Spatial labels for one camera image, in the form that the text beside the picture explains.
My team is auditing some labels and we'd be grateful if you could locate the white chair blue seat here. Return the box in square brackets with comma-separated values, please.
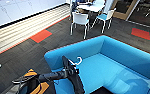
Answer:
[92, 8, 118, 35]

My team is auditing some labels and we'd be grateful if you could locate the white kitchen counter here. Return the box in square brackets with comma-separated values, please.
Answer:
[0, 0, 70, 31]

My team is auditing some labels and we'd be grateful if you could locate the white round table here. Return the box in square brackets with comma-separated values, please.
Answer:
[75, 2, 106, 14]

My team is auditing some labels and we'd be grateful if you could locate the wooden door frame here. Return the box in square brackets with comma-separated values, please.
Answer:
[111, 0, 141, 22]

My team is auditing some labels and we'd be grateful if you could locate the black garment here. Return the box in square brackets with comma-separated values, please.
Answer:
[69, 70, 86, 94]

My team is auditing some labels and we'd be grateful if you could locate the blue sofa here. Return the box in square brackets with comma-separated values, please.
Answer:
[43, 34, 150, 94]

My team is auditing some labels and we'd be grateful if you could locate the person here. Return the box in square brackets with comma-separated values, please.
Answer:
[69, 0, 79, 13]

